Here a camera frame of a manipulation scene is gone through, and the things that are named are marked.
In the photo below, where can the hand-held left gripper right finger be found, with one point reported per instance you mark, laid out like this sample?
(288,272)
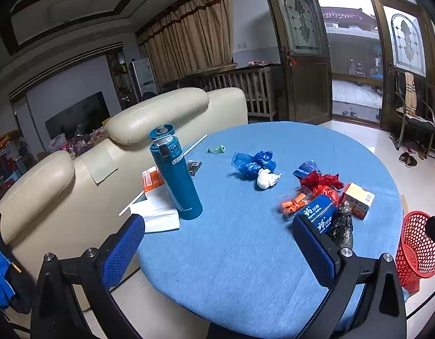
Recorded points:
(314,250)

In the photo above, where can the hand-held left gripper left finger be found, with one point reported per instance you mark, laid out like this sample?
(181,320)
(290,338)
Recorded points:
(124,250)

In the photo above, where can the red plastic basket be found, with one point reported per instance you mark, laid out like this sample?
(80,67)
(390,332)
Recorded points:
(415,254)

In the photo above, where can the orange and white carton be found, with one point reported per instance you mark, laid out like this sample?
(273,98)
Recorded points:
(358,199)

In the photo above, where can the red plastic bag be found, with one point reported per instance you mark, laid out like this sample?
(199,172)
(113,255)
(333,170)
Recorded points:
(323,183)

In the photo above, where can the torn blue white packet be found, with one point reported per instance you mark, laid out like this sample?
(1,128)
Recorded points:
(304,169)

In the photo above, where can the blue plastic bag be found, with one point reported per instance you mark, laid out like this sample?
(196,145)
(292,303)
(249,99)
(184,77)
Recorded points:
(252,167)

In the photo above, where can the black plastic bag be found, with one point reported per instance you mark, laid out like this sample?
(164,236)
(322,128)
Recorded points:
(341,226)

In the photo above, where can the blue medicine box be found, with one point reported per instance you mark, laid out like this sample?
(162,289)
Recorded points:
(320,212)

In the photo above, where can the white tissue paper stack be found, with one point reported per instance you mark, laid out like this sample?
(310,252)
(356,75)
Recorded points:
(157,215)

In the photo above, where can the clear packet of orange wrappers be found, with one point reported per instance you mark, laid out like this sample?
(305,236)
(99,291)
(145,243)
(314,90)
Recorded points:
(291,204)

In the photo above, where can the brown slipper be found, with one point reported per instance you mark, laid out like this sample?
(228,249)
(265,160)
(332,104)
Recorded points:
(404,157)
(412,161)

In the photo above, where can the beige leather sofa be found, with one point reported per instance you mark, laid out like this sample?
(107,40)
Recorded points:
(79,190)

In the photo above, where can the blue tablecloth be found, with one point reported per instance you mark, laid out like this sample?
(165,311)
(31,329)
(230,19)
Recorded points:
(238,254)

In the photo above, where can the orange barcode medicine box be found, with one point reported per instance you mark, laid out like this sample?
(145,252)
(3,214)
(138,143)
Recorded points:
(152,180)

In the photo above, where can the teal thermos bottle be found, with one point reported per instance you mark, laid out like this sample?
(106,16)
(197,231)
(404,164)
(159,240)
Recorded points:
(175,183)

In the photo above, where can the crumpled white tissue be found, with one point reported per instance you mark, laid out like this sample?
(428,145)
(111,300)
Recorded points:
(265,180)

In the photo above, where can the dark foil packet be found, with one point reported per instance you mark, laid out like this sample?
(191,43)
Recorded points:
(194,167)

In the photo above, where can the pile of colourful toys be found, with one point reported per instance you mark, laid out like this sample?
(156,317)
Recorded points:
(79,141)

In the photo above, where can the blue jacket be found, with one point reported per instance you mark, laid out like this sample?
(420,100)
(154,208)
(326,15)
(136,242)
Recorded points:
(0,282)

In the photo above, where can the white thin stick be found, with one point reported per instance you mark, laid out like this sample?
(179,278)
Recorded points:
(198,143)

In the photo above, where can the green candy wrapper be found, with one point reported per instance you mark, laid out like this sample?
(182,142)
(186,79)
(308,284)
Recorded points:
(217,149)

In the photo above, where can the striped scarf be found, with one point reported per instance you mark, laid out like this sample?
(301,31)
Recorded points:
(410,91)

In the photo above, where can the black television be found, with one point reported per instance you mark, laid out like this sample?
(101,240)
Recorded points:
(76,113)

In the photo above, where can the open wooden glass door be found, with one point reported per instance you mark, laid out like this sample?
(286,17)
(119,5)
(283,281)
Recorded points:
(309,88)

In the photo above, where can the wooden crib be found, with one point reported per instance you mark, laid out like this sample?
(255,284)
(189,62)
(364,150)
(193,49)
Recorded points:
(252,88)

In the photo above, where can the white standing air conditioner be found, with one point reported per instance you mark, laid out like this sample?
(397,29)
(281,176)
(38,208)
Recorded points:
(143,74)

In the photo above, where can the closed wooden glass door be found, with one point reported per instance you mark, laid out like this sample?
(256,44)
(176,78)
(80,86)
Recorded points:
(404,42)

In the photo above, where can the woven flat basket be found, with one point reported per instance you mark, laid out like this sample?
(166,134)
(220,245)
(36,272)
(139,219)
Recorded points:
(217,67)

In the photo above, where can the beige curtains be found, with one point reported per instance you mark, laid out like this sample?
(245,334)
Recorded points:
(189,42)

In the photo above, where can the black metal frame chair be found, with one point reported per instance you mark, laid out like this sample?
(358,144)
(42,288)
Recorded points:
(415,120)

